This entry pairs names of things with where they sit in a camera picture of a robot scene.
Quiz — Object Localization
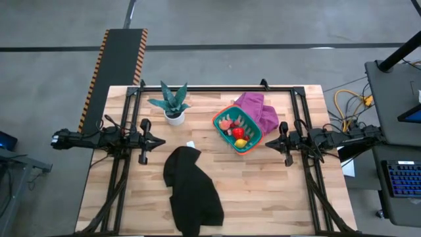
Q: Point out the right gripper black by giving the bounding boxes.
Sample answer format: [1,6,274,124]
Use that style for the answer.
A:
[264,121,305,167]

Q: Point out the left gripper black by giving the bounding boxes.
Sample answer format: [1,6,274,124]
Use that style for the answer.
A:
[131,118,166,165]

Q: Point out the teal basket with orange rim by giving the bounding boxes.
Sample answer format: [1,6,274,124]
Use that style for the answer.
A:
[212,104,264,156]

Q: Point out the purple cloth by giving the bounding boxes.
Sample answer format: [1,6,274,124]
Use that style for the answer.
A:
[232,92,280,136]

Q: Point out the snake plant in white pot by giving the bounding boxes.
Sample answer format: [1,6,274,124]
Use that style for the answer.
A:
[147,81,191,127]

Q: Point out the black cloth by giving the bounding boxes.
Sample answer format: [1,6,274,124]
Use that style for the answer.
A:
[162,145,225,237]

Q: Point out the white paper sheet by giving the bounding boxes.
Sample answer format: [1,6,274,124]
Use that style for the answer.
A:
[340,146,356,178]

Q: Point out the black mat with hazard stripes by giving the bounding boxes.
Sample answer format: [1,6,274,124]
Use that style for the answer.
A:
[77,28,149,135]

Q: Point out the grey desk with black pole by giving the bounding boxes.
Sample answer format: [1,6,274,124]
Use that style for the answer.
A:
[364,60,421,147]

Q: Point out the grey side table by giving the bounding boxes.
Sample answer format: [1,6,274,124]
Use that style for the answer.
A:
[0,147,53,237]

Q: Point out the backlit computer keyboard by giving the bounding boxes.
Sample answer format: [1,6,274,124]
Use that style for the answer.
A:
[381,159,421,199]

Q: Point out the laptop with blue screen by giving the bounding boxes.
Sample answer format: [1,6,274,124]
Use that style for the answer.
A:
[397,104,421,124]

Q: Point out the grey desk with keyboard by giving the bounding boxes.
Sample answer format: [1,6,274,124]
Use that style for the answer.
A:
[371,143,421,228]

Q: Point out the blue lit device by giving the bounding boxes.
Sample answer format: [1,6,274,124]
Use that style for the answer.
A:
[0,130,18,152]

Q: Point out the black desk pole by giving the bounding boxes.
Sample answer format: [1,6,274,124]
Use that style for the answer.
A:
[377,30,421,72]

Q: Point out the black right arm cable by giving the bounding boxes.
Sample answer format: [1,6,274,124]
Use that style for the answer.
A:
[294,118,327,165]

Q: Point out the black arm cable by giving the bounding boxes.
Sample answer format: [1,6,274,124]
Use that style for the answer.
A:
[294,118,327,165]
[95,113,133,133]

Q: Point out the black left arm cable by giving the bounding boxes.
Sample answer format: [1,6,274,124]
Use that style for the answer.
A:
[95,113,133,133]

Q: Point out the black aluminium rig frame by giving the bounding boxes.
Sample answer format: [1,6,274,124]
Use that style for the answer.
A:
[75,78,358,236]

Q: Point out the yellow cable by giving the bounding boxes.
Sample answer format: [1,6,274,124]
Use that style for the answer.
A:
[334,89,374,131]

